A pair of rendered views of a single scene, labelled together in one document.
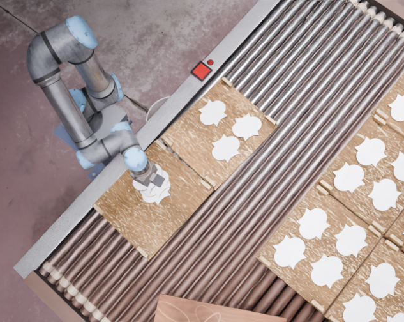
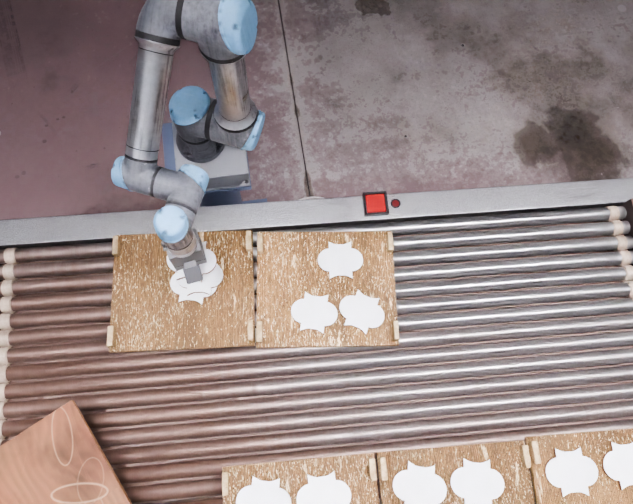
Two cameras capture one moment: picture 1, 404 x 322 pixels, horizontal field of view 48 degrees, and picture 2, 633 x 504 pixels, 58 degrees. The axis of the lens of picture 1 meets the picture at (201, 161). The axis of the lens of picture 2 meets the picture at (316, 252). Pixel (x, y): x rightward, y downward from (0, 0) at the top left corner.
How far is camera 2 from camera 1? 0.48 m
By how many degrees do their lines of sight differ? 9
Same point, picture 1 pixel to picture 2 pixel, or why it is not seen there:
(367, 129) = (501, 453)
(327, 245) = not seen: outside the picture
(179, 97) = (323, 209)
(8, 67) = not seen: hidden behind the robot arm
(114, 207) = (134, 260)
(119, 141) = (175, 187)
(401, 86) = (594, 442)
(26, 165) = not seen: hidden behind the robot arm
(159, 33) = (402, 134)
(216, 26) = (468, 180)
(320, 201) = (358, 480)
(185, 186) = (228, 311)
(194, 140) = (290, 270)
